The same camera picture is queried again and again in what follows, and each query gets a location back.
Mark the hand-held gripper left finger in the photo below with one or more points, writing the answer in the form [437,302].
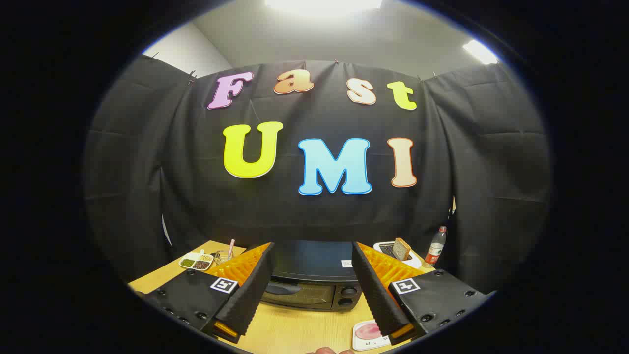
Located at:
[250,295]

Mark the brown bread slice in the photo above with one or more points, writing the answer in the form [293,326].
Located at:
[402,250]

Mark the round pink food slice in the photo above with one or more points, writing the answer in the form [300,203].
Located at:
[367,331]

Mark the glass cup with pink straw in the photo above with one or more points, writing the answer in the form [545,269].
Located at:
[223,256]

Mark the clear water bottle red label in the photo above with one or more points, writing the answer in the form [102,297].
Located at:
[435,248]

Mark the divided white snack dish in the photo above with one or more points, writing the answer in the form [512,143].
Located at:
[195,261]

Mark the black toaster oven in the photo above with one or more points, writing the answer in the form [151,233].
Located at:
[309,265]

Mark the ceiling light panel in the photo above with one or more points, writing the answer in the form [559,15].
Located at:
[322,4]
[480,51]

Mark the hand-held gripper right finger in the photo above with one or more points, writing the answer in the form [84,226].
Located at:
[378,295]

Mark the white square plate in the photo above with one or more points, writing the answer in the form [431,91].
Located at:
[363,344]

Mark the white pop-up toaster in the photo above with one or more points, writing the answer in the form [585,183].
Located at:
[410,260]

